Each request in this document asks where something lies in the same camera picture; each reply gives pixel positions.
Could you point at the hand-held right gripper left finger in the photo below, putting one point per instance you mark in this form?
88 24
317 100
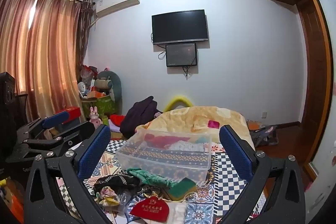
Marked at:
94 151

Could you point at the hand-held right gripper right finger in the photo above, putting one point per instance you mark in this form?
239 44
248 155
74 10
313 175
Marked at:
236 154

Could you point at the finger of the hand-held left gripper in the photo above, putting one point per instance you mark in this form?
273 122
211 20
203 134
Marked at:
78 132
55 119

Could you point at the black lace cloth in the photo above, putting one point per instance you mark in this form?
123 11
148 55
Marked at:
115 182

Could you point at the light teal cloth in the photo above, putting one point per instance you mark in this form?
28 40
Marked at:
201 140

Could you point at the floral scrunchie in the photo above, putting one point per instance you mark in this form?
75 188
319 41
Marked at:
106 196

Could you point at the white patterned cloth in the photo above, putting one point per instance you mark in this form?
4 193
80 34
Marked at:
186 147

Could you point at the teal knitted cloth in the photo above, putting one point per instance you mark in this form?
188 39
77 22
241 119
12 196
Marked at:
147 176

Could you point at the green yellow sponge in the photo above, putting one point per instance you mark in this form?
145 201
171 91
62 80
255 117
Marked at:
183 187

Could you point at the black white patterned scrunchie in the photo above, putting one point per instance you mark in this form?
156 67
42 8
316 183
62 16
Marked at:
148 190

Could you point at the clear plastic storage box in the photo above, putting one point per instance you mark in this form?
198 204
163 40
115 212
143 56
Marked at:
162 159

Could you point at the red knitted cloth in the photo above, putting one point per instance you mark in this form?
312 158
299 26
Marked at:
162 140

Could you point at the red fabric pouch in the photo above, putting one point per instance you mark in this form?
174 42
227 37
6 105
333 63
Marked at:
151 209

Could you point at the white face mask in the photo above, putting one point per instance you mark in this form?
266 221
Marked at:
178 212

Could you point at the red cardboard box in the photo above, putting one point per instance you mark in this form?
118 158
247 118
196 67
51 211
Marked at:
71 111

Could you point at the pink bunny plush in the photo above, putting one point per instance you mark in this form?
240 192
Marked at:
95 117

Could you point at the green storage box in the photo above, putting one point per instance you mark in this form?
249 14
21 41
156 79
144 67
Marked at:
102 107

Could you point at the dark floral bag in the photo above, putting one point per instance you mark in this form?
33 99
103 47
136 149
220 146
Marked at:
265 134

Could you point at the pink item on blanket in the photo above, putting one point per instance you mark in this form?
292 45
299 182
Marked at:
213 124

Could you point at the patterned bed sheet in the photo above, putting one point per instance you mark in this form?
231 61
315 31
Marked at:
223 195

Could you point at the dark purple backpack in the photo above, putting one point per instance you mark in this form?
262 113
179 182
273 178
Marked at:
139 116

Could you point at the orange clothing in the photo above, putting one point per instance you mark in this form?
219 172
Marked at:
11 203

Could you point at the orange curtain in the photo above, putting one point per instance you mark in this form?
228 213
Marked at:
42 56

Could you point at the yellow fleece blanket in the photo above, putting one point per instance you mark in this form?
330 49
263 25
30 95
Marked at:
183 116

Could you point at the white wardrobe sliding door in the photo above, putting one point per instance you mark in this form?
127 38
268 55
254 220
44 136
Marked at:
326 134

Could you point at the brown patterned curtain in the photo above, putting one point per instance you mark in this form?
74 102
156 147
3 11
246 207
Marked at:
85 29

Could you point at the wooden wardrobe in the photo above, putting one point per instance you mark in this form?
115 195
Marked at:
312 56

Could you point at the white air conditioner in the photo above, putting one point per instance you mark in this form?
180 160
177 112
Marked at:
115 2

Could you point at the white wall socket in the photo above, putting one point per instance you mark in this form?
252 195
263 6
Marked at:
264 115

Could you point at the small wall monitor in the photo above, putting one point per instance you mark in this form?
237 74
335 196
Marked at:
181 54

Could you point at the black wall television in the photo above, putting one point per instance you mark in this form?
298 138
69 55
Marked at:
179 27

